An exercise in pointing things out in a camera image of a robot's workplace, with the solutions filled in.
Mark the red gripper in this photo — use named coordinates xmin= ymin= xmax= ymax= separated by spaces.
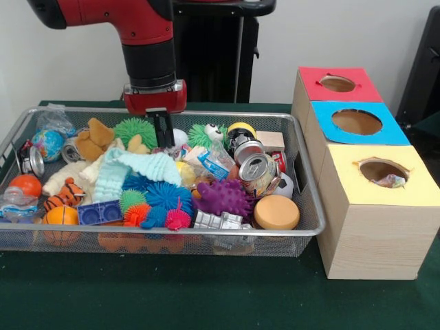
xmin=122 ymin=85 xmax=188 ymax=148

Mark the small patterned cloth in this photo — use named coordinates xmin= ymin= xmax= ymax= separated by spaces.
xmin=152 ymin=142 xmax=193 ymax=161

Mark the multicolour cloth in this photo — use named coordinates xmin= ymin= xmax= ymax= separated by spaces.
xmin=373 ymin=173 xmax=407 ymax=189

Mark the shallow mesh bin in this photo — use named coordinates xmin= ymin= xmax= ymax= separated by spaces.
xmin=0 ymin=105 xmax=327 ymax=258

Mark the wooden box with three holes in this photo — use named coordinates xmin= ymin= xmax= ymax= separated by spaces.
xmin=291 ymin=66 xmax=440 ymax=281

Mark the white baseball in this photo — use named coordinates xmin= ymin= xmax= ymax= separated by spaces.
xmin=171 ymin=128 xmax=190 ymax=149

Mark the green spiky ball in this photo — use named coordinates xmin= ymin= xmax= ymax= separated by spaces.
xmin=113 ymin=116 xmax=158 ymax=149

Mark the green spiky toy with eyes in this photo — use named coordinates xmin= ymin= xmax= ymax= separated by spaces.
xmin=188 ymin=122 xmax=230 ymax=151

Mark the light blue knitted cloth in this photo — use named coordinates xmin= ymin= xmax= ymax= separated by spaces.
xmin=93 ymin=150 xmax=184 ymax=204

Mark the blue spiky ball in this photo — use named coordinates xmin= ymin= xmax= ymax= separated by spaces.
xmin=122 ymin=173 xmax=193 ymax=221

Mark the brown teddy bear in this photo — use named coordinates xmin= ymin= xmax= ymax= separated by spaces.
xmin=74 ymin=118 xmax=116 ymax=162

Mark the purple spiky ball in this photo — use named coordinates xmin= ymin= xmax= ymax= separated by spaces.
xmin=192 ymin=178 xmax=255 ymax=219

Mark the crushed drink can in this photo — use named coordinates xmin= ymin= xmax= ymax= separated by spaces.
xmin=239 ymin=153 xmax=281 ymax=197

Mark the tiger plush toy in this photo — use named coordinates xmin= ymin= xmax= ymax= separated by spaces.
xmin=44 ymin=177 xmax=87 ymax=211

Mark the small globe ball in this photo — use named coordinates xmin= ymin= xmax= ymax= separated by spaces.
xmin=31 ymin=129 xmax=65 ymax=163

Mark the small basketball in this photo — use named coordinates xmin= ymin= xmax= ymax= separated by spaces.
xmin=41 ymin=205 xmax=82 ymax=247

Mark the orange round sponge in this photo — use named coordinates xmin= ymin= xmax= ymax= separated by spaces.
xmin=253 ymin=195 xmax=301 ymax=230

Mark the orange ball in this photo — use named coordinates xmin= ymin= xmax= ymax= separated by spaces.
xmin=9 ymin=174 xmax=43 ymax=199

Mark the dark green side tablecloth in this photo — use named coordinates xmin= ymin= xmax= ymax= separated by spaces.
xmin=410 ymin=109 xmax=440 ymax=142

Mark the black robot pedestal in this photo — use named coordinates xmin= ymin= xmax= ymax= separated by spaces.
xmin=171 ymin=0 xmax=278 ymax=104

